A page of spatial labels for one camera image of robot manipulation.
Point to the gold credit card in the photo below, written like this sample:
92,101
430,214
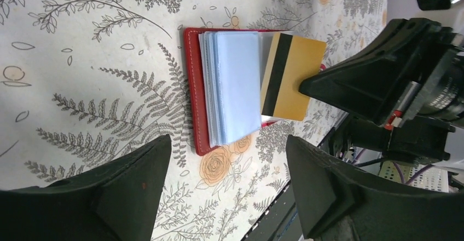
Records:
291,59

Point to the floral patterned table mat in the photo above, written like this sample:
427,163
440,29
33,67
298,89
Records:
84,82

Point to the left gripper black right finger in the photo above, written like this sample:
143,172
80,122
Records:
338,201

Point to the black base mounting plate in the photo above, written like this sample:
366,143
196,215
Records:
280,221

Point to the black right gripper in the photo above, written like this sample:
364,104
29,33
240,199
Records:
404,91

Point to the red leather card holder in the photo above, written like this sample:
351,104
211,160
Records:
225,73

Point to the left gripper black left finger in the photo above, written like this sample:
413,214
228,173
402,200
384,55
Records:
115,201

